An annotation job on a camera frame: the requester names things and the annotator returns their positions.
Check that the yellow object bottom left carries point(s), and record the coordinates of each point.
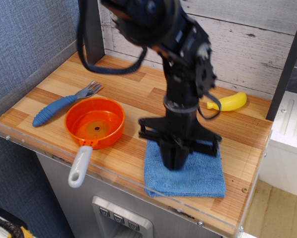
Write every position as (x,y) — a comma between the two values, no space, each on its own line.
(26,233)

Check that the grey toy fridge cabinet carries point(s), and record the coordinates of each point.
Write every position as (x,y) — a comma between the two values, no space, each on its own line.
(76,204)

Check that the dark left vertical post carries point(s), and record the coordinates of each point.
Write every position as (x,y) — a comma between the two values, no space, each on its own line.
(89,31)

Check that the fork with blue handle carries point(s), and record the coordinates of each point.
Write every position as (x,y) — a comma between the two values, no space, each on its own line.
(50,110)

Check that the clear acrylic table guard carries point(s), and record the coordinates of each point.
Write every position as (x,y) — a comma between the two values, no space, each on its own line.
(24,63)

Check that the white toy sink unit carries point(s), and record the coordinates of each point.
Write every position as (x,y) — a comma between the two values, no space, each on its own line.
(279,164)

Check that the blue microfiber rag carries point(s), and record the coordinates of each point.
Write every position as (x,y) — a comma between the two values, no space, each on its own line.
(200,176)

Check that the silver dispenser button panel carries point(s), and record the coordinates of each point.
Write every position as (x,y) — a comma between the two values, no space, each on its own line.
(117,222)

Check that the dark right vertical post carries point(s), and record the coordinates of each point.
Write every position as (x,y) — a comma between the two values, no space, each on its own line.
(283,82)

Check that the yellow toy banana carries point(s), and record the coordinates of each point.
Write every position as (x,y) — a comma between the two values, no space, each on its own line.
(229,103)

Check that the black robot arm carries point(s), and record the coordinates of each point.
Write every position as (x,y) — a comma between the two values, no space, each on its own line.
(185,49)

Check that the orange toy pan grey handle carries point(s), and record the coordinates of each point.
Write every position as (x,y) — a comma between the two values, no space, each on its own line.
(93,124)

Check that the dark vertical post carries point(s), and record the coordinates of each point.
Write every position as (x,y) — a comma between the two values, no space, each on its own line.
(283,82)
(89,31)

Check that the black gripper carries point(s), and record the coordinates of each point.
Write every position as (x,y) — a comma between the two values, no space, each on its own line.
(178,134)

